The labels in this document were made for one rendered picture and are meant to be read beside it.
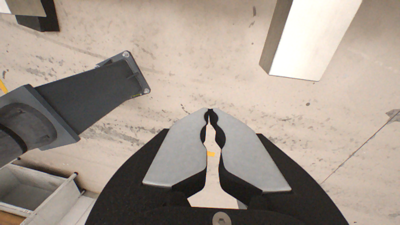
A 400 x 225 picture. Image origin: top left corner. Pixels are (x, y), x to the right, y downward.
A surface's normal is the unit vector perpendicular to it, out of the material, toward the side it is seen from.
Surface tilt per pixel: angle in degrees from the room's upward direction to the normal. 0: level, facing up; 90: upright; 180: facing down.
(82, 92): 90
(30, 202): 90
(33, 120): 70
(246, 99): 0
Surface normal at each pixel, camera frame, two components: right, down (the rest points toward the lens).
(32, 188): 0.17, -0.84
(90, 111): 0.93, -0.22
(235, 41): -0.15, 0.51
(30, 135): 0.88, 0.23
